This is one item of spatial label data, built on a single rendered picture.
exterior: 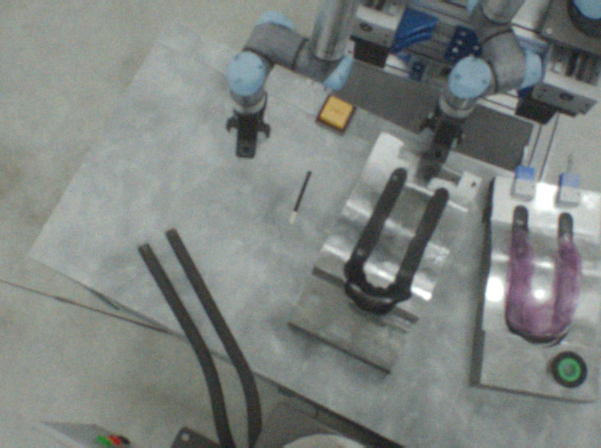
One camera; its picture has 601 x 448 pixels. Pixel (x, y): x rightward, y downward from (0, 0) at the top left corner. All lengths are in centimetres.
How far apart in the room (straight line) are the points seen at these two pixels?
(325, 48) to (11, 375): 165
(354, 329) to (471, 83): 60
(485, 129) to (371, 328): 110
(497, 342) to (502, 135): 107
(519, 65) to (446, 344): 66
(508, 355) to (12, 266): 171
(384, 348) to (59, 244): 80
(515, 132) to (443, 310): 99
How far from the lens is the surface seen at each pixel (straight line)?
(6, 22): 319
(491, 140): 271
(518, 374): 183
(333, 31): 157
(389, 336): 182
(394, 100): 270
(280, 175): 195
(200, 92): 204
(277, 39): 167
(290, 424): 65
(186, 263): 185
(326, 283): 182
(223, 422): 175
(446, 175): 193
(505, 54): 172
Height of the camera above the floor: 265
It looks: 75 degrees down
